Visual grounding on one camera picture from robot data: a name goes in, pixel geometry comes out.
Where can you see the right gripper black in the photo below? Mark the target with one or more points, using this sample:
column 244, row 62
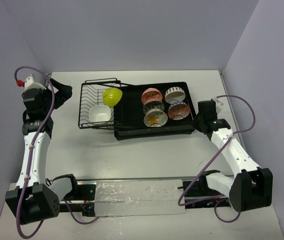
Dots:
column 195, row 124

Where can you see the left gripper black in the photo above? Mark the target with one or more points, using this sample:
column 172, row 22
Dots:
column 57, row 92

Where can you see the orange blue geometric bowl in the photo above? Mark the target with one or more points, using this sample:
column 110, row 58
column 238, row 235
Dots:
column 178, row 110

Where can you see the white square bowl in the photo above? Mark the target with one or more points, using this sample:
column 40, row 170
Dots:
column 99, row 114

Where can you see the white bowl pink rim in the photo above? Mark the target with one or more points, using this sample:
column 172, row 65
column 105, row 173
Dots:
column 174, row 94

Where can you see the green bowl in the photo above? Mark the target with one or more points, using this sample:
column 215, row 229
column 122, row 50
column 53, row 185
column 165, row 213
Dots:
column 111, row 96

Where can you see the leaf pattern white bowl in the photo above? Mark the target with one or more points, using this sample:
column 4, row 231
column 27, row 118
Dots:
column 155, row 118

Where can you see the orange floral bowl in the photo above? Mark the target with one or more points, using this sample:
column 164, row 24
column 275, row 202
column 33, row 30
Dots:
column 151, row 95

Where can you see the black leaf pattern bowl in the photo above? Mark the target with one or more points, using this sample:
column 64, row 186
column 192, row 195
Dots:
column 153, row 105

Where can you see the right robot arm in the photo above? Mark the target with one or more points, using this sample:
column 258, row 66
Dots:
column 251, row 186

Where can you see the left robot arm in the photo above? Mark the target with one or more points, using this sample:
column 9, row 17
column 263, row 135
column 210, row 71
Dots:
column 33, row 199

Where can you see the black dish rack tray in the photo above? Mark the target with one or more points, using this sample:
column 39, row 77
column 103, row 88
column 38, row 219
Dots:
column 129, row 116

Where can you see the white taped sheet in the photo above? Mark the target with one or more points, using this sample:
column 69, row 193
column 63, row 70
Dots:
column 138, row 198

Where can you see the black wire plate rack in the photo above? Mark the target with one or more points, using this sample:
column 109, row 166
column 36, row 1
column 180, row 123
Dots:
column 91, row 95

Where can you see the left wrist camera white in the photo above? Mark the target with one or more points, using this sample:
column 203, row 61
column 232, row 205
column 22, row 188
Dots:
column 31, row 83

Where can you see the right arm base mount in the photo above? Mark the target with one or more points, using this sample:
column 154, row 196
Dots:
column 198, row 191

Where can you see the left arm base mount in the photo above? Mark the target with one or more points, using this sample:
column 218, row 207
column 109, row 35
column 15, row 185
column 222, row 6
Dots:
column 83, row 200

